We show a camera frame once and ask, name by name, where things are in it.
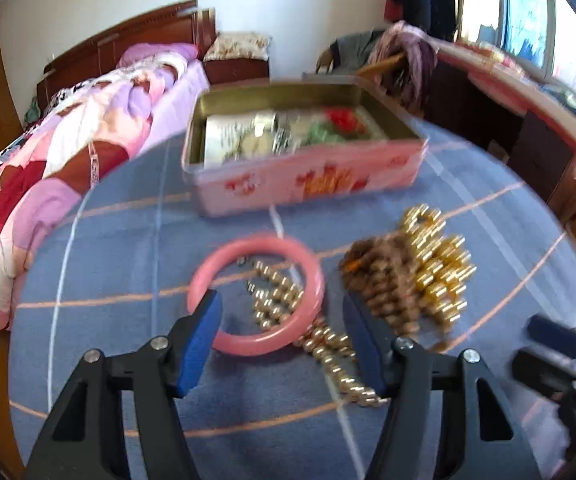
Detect window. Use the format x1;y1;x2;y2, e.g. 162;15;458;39
455;0;576;92

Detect gold bead necklace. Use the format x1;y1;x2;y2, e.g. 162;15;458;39
400;203;478;334

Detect metallic pearl bead necklace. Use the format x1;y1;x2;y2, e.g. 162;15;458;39
240;258;390;408

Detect blue plaid tablecloth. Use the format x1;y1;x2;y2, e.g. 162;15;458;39
8;120;576;480

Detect pink bangle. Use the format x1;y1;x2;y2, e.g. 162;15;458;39
186;233;327;357

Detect dark wooden desk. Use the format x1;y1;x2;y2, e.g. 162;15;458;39
418;40;576;222

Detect floral pillow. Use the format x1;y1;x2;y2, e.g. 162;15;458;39
203;31;273;64

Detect green bracelet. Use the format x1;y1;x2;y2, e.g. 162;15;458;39
302;120;350;147

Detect silver wristwatch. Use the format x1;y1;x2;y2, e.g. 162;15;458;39
252;109;302;155

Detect brown wooden bead bracelet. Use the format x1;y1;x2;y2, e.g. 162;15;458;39
338;237;425;339

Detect pink patchwork quilt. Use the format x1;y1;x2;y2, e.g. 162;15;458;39
0;52;192;332

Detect pink pillow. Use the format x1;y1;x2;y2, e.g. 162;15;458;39
117;42;199;69

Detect newspaper sheet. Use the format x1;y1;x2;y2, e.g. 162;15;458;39
202;109;280;165

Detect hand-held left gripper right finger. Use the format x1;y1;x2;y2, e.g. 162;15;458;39
342;291;544;480

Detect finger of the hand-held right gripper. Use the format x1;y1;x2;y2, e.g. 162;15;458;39
525;312;576;367
511;348;575;392

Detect wooden bed with pink sheet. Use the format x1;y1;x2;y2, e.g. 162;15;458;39
0;0;219;332

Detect purple pink clothes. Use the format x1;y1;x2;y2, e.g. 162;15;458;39
367;20;440;117

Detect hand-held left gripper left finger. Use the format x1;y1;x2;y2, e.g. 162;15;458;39
23;287;224;480

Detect pink floral tin box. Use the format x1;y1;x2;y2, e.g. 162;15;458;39
182;76;430;219

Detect red jewelry piece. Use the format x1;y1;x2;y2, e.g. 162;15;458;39
325;107;367;135

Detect grey garment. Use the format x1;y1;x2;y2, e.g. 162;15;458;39
330;31;395;64

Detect small floral cushion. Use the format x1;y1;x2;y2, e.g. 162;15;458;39
472;42;530;69

